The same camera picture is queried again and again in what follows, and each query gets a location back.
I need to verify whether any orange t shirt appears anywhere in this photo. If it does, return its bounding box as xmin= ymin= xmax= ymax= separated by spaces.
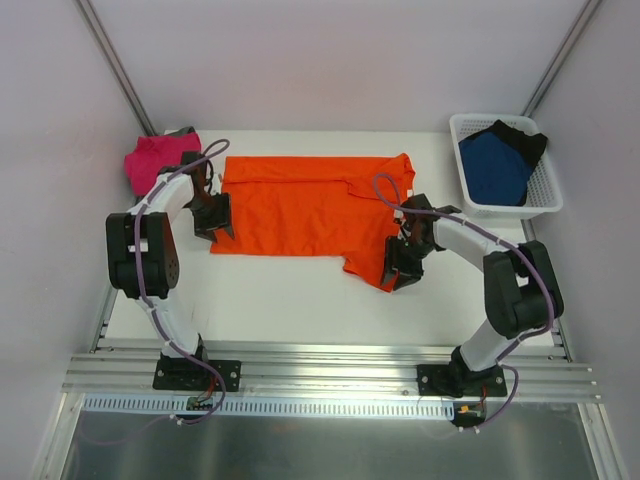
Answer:
xmin=210 ymin=153 xmax=415 ymax=292

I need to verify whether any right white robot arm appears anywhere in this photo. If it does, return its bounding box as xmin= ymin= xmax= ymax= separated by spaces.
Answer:
xmin=381 ymin=194 xmax=564 ymax=398

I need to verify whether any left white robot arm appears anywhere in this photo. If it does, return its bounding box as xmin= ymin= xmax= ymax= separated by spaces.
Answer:
xmin=105 ymin=151 xmax=235 ymax=388

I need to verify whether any pink folded t shirt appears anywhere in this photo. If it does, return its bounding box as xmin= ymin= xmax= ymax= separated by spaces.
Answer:
xmin=124 ymin=132 xmax=201 ymax=197

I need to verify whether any grey folded t shirt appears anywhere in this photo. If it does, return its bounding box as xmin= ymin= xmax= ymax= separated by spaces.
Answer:
xmin=166 ymin=126 xmax=199 ymax=141

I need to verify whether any blue t shirt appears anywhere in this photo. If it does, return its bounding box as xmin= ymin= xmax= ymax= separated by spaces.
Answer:
xmin=458 ymin=133 xmax=533 ymax=206

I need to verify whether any white plastic basket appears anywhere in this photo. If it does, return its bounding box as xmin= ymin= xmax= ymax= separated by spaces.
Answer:
xmin=449 ymin=113 xmax=563 ymax=220

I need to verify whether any black t shirt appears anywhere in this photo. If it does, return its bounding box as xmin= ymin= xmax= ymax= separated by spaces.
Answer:
xmin=487 ymin=120 xmax=548 ymax=170

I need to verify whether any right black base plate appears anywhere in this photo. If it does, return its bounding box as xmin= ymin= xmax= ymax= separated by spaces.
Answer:
xmin=416 ymin=364 xmax=508 ymax=399

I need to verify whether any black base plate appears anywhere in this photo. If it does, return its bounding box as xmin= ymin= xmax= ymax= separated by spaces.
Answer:
xmin=416 ymin=364 xmax=508 ymax=399
xmin=152 ymin=356 xmax=242 ymax=392

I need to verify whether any aluminium mounting rail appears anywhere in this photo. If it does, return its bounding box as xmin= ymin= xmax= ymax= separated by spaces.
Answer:
xmin=62 ymin=339 xmax=604 ymax=403

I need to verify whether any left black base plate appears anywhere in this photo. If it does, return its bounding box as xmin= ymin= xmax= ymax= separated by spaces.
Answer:
xmin=152 ymin=356 xmax=242 ymax=392

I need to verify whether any white slotted cable duct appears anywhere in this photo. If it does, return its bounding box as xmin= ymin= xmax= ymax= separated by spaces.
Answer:
xmin=83 ymin=394 xmax=454 ymax=420

